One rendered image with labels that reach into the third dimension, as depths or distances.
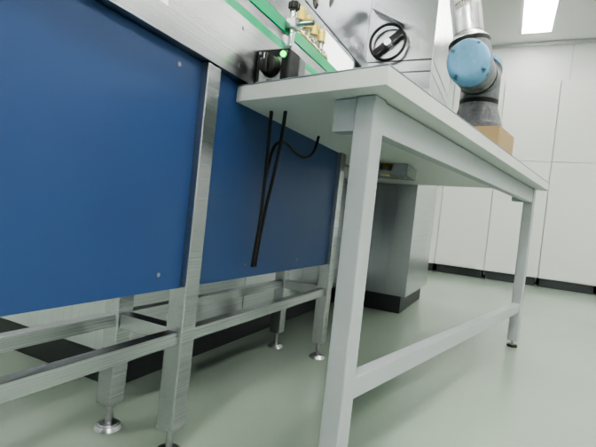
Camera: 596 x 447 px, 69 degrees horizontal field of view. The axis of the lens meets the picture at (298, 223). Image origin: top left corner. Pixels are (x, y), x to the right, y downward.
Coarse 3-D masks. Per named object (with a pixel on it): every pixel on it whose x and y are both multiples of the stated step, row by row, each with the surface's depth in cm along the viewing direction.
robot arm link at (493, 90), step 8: (496, 56) 131; (496, 64) 131; (496, 80) 129; (488, 88) 129; (496, 88) 132; (464, 96) 135; (472, 96) 133; (480, 96) 132; (488, 96) 131; (496, 96) 132
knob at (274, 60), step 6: (264, 54) 88; (270, 54) 89; (264, 60) 88; (270, 60) 89; (276, 60) 89; (264, 66) 88; (270, 66) 89; (276, 66) 89; (264, 72) 88; (270, 72) 89; (276, 72) 90
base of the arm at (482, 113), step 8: (464, 104) 135; (472, 104) 133; (480, 104) 132; (488, 104) 131; (496, 104) 133; (464, 112) 134; (472, 112) 132; (480, 112) 131; (488, 112) 131; (496, 112) 132; (472, 120) 131; (480, 120) 130; (488, 120) 131; (496, 120) 131
